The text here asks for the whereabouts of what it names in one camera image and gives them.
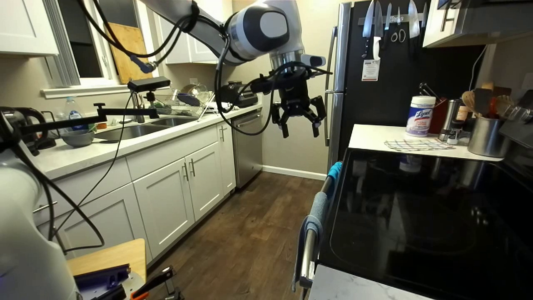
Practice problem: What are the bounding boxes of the black kettle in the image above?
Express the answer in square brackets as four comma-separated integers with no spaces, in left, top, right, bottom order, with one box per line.
[0,105,57,159]

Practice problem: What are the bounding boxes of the white paper tag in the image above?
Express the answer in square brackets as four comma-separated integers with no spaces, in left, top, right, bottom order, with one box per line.
[360,57,383,84]

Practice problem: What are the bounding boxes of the stainless steel sink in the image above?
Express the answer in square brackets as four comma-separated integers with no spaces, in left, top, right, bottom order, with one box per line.
[94,115,197,144]

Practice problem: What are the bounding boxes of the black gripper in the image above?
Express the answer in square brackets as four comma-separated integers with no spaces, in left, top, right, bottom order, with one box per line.
[270,65,329,140]

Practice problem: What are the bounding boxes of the silver bottle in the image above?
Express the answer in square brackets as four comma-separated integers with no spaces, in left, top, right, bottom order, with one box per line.
[442,99,463,135]

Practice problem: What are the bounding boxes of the metal sink faucet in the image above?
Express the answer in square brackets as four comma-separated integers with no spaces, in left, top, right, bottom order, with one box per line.
[130,90,149,125]

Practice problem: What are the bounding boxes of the grey bowl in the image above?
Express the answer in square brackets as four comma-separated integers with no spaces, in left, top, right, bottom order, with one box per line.
[59,125,97,149]

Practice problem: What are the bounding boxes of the black-handled scissors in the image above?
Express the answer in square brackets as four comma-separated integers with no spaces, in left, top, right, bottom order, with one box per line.
[390,27,408,45]

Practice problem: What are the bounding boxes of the magnetic knife strip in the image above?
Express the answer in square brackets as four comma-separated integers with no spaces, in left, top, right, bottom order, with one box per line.
[360,9,430,27]

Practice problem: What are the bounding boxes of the black refrigerator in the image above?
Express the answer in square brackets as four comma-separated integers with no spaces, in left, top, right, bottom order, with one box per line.
[324,0,485,172]

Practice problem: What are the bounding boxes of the thick black base cable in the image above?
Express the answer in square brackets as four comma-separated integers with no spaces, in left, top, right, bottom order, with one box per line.
[0,90,139,255]

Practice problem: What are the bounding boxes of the steel kitchen knife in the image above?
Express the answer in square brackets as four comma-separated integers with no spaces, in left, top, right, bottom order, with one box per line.
[383,2,395,34]
[407,0,423,40]
[362,0,377,40]

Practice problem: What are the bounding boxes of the white patterned mat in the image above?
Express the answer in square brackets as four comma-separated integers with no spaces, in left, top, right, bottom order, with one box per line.
[383,137,458,155]

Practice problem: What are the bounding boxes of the clear soap bottle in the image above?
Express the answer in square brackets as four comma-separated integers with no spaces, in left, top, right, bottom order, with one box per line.
[65,97,87,132]

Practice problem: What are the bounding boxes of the blue plastic object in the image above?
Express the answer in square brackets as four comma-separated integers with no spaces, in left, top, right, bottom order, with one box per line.
[74,264,134,300]

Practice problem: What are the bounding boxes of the black glass-top stove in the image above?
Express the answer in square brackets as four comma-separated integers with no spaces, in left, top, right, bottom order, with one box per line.
[319,90,533,300]

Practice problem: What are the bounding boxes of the black kitchen tool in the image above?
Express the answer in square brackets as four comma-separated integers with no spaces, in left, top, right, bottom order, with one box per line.
[417,82,440,100]

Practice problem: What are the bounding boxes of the turquoise towel with white stripe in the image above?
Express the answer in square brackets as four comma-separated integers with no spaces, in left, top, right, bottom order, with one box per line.
[325,160,345,197]

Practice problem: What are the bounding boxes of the metal utensil crock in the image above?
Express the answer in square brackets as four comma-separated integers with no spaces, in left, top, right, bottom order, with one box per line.
[467,115,510,159]

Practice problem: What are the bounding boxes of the white sink base cabinet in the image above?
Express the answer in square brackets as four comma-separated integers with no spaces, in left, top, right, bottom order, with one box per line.
[32,119,239,264]

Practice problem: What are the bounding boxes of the white upper cabinet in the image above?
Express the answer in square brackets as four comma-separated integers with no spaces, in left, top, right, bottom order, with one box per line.
[422,0,533,50]
[0,0,60,57]
[157,0,239,67]

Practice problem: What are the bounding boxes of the wooden spoon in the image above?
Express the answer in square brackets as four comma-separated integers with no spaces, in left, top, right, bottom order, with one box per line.
[460,89,480,120]

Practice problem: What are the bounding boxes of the black clamp with red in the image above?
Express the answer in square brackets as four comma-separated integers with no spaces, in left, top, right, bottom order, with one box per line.
[132,265,185,300]

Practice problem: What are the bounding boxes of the white cloth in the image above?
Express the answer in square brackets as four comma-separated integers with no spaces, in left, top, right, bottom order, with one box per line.
[204,100,240,117]

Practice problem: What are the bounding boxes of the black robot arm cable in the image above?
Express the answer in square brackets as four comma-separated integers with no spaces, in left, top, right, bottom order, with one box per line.
[77,0,335,139]

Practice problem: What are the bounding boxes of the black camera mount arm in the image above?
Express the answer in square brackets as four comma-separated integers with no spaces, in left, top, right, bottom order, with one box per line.
[15,100,160,137]

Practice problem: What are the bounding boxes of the light blue towel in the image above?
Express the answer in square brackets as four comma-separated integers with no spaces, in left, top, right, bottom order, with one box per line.
[292,190,334,290]

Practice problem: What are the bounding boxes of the white-framed kitchen window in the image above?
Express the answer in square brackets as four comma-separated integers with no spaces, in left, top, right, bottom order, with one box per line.
[40,0,169,102]

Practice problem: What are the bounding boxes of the silver oven door handle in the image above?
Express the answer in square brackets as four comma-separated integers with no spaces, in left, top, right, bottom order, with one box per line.
[299,177,335,290]

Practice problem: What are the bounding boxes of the stainless steel dishwasher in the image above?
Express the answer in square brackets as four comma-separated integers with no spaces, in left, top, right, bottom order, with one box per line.
[232,109,265,190]

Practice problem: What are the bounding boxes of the black spatula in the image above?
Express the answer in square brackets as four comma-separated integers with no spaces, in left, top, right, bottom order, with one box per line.
[473,85,513,120]

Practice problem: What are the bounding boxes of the wooden cutting board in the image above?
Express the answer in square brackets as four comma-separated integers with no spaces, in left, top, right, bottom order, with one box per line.
[107,22,155,87]

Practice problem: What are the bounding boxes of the white disinfecting wipes canister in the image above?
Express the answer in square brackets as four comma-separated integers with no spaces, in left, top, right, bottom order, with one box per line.
[405,95,438,139]

